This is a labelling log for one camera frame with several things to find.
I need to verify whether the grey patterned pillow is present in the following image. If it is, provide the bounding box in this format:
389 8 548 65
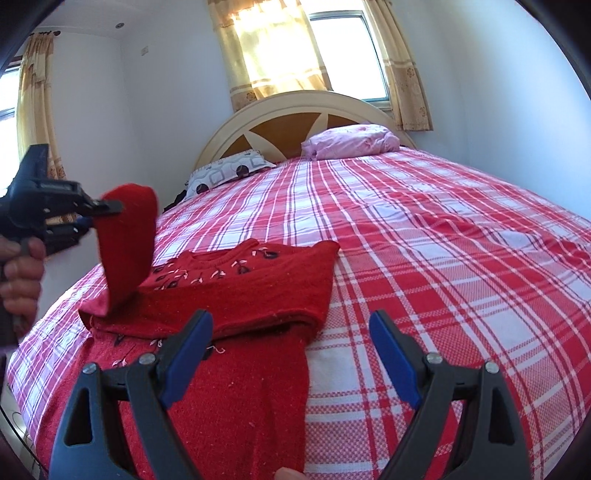
185 150 277 200

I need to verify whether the pink pillow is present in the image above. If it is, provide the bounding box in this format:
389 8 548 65
301 123 400 160

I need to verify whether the person's left hand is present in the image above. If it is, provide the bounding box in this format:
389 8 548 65
0 237 46 325

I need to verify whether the dark cloth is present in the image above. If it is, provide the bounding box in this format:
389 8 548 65
163 187 189 214

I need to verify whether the beige patterned curtain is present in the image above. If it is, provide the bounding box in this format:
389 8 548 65
208 0 333 112
17 31 68 181
362 0 435 132

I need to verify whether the red plaid bedspread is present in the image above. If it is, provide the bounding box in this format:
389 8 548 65
7 147 591 480

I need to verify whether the window with grey frame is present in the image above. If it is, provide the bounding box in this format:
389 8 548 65
307 13 393 109
0 65 21 185

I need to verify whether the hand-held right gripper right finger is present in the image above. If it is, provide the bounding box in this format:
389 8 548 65
369 309 546 480

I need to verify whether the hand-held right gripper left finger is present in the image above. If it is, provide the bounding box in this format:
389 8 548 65
48 309 214 480

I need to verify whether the red knitted sweater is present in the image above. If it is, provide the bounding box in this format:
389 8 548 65
34 184 341 480

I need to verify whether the cream and brown headboard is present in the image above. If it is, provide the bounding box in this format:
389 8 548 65
193 90 419 171

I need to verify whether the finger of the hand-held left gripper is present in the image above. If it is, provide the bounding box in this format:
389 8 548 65
74 182 124 217
44 215 94 256

